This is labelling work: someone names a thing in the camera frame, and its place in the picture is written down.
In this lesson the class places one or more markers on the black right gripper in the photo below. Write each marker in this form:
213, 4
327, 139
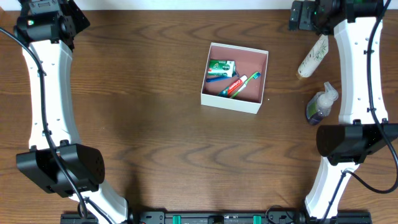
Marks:
300, 16

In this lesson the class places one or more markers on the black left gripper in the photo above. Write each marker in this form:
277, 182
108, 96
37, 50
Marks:
78, 18

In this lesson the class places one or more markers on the cream leaf-print lotion tube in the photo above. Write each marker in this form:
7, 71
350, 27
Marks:
313, 58

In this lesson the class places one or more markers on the white box pink interior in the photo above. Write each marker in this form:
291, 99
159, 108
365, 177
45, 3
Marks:
249, 62

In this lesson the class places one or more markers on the green toothbrush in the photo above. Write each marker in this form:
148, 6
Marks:
245, 84

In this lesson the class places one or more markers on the clear foam pump bottle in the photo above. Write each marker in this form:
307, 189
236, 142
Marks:
320, 105

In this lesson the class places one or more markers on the green Dettol soap box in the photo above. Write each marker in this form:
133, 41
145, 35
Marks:
223, 68

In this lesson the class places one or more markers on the blue disposable razor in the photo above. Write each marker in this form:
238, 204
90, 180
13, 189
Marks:
219, 78

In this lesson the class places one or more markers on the red white toothpaste tube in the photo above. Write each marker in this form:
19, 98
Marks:
229, 89

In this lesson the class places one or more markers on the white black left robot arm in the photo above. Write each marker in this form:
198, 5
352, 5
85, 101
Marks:
57, 161

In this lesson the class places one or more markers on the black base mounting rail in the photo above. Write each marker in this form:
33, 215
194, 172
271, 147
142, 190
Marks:
272, 216

